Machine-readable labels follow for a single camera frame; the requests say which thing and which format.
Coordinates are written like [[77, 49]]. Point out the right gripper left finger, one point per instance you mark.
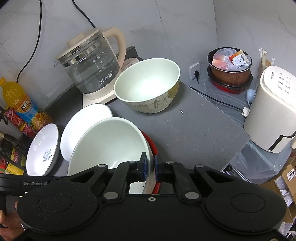
[[128, 178]]

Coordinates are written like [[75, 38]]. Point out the white bakery plate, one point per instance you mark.
[[79, 124]]

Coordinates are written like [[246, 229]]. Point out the red drink can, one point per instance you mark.
[[19, 123]]

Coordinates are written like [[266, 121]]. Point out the white sweet plate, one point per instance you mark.
[[43, 151]]

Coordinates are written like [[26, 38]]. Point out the wall socket with plug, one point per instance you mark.
[[195, 71]]

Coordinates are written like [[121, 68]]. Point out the brown pot with bags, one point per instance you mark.
[[230, 69]]

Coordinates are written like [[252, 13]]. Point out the glass electric kettle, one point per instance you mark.
[[93, 59]]

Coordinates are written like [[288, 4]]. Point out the red rimmed black bowl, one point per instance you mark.
[[151, 185]]

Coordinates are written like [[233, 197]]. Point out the white air fryer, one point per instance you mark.
[[270, 121]]

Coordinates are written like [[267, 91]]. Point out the person right hand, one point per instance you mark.
[[12, 225]]

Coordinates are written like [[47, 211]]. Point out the patterned white bowl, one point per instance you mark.
[[149, 86]]

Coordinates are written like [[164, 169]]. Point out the cardboard box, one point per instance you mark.
[[284, 185]]

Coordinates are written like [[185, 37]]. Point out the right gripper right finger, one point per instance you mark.
[[177, 175]]

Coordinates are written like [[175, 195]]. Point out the orange juice bottle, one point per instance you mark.
[[17, 99]]

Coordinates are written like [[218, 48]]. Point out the cream kettle base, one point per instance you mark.
[[107, 93]]

